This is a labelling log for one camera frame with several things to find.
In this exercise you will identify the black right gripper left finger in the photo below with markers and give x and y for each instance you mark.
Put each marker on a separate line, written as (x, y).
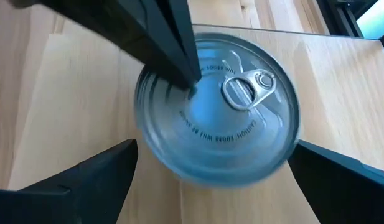
(70, 196)

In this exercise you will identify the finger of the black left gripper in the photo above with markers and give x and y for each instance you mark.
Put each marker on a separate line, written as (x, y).
(179, 31)
(123, 31)

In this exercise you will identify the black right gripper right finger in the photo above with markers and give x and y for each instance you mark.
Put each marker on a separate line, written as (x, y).
(344, 193)

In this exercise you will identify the tuna can with green label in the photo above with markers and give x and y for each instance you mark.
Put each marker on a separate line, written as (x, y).
(216, 149)

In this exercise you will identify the wooden shelf with black legs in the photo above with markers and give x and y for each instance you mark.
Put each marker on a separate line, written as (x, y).
(86, 109)

